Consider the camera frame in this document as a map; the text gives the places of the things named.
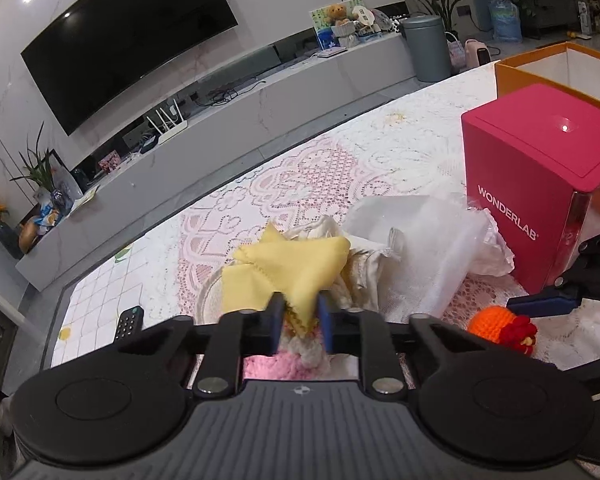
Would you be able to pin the grey television cabinet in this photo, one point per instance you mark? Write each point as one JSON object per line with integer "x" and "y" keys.
{"x": 230, "y": 125}

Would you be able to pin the clear plastic bag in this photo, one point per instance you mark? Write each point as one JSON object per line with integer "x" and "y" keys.
{"x": 420, "y": 260}

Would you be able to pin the cellophane white paper bundle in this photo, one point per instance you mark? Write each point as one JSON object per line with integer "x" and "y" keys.
{"x": 495, "y": 255}

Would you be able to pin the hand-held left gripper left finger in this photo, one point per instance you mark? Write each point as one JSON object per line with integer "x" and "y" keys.
{"x": 276, "y": 325}

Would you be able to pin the black television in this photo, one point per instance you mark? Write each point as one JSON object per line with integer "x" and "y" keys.
{"x": 130, "y": 45}

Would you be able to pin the green plant in glass vase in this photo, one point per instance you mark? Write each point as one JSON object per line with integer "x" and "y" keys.
{"x": 37, "y": 170}

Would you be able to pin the pink bag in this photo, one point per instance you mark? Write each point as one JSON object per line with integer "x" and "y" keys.
{"x": 456, "y": 55}

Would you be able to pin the potted snake plant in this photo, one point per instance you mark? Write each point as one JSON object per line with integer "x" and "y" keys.
{"x": 442, "y": 5}

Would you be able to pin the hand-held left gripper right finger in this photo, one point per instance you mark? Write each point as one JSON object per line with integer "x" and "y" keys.
{"x": 326, "y": 325}

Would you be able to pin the orange crocheted toy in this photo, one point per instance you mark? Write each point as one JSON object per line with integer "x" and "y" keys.
{"x": 495, "y": 327}

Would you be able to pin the pink heater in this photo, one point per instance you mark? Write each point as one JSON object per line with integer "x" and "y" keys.
{"x": 477, "y": 54}

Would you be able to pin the brown teddy bear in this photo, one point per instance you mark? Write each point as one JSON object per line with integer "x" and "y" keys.
{"x": 338, "y": 14}

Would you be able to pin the yellow green booklet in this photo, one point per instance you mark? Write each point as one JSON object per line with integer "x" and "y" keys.
{"x": 84, "y": 200}

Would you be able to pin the black remote control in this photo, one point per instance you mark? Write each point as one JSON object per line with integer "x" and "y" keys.
{"x": 128, "y": 324}

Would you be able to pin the pink fluffy cloth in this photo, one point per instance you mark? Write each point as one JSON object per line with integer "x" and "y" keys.
{"x": 270, "y": 367}

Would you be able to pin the cream knitted cloth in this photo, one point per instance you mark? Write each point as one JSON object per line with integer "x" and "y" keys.
{"x": 305, "y": 355}

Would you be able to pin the grey trash can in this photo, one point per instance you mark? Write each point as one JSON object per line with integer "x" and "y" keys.
{"x": 427, "y": 50}

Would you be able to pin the small pink photo frame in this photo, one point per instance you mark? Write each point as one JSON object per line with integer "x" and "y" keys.
{"x": 109, "y": 162}

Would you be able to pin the dark vase with yellow flowers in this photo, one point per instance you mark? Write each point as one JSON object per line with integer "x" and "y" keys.
{"x": 7, "y": 237}

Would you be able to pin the orange box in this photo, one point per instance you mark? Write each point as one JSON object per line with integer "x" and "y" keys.
{"x": 510, "y": 80}

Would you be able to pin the white round plush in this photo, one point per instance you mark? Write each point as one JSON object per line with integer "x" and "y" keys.
{"x": 364, "y": 16}

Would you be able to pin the brown bread loaf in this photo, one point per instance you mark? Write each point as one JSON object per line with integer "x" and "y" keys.
{"x": 30, "y": 237}

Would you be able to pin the white router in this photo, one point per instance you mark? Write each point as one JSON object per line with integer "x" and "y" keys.
{"x": 172, "y": 130}

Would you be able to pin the blue water bottle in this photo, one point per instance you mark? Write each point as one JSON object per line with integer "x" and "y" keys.
{"x": 505, "y": 17}

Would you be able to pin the blue and white snack bag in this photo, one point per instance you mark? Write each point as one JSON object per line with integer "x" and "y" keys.
{"x": 47, "y": 217}

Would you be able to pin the yellow cloth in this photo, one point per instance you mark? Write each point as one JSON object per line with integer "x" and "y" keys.
{"x": 290, "y": 265}

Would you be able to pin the white lace tablecloth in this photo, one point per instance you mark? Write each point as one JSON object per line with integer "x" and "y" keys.
{"x": 305, "y": 175}

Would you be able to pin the pink box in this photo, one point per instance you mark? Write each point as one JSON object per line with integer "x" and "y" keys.
{"x": 520, "y": 170}

